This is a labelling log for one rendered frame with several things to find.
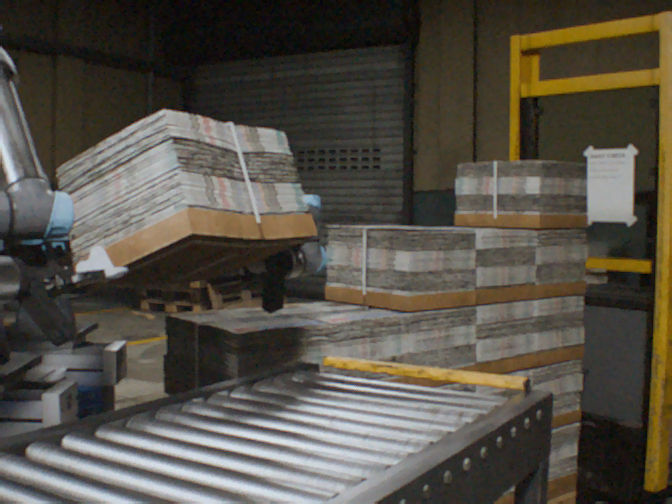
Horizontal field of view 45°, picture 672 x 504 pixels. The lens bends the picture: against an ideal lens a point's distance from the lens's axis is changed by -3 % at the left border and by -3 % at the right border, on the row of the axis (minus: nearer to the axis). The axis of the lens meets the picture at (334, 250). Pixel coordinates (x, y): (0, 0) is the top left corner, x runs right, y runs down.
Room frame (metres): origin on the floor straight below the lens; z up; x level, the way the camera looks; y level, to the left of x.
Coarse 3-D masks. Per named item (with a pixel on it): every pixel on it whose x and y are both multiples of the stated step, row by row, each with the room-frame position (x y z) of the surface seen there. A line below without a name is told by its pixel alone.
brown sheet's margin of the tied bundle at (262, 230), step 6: (246, 216) 1.49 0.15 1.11; (252, 216) 1.50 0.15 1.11; (264, 216) 1.53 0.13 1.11; (252, 222) 1.49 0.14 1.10; (264, 222) 1.53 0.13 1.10; (252, 228) 1.49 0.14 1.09; (258, 228) 1.50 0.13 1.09; (264, 228) 1.52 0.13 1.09; (270, 228) 1.54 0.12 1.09; (252, 234) 1.48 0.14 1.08; (258, 234) 1.50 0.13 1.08; (264, 234) 1.51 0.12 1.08; (270, 234) 1.53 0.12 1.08
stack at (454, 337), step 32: (192, 320) 2.17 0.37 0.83; (224, 320) 2.18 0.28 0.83; (256, 320) 2.19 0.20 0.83; (288, 320) 2.19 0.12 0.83; (320, 320) 2.22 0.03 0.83; (352, 320) 2.22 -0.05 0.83; (384, 320) 2.30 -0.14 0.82; (416, 320) 2.38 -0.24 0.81; (448, 320) 2.47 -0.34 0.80; (480, 320) 2.56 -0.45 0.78; (512, 320) 2.67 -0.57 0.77; (192, 352) 2.17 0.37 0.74; (224, 352) 2.04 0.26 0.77; (256, 352) 2.03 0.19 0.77; (288, 352) 2.09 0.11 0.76; (320, 352) 2.15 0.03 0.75; (352, 352) 2.23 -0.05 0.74; (384, 352) 2.31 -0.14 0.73; (416, 352) 2.38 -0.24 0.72; (448, 352) 2.47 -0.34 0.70; (480, 352) 2.56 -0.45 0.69; (512, 352) 2.66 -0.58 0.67; (192, 384) 2.16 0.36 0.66; (448, 384) 2.49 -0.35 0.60
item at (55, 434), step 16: (288, 368) 1.69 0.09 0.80; (304, 368) 1.69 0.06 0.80; (224, 384) 1.52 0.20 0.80; (240, 384) 1.52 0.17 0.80; (160, 400) 1.38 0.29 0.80; (176, 400) 1.39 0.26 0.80; (96, 416) 1.26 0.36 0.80; (112, 416) 1.26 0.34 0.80; (128, 416) 1.27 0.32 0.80; (32, 432) 1.16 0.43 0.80; (48, 432) 1.16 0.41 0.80; (64, 432) 1.16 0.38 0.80; (80, 432) 1.18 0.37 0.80; (0, 448) 1.07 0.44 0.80; (16, 448) 1.08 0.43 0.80
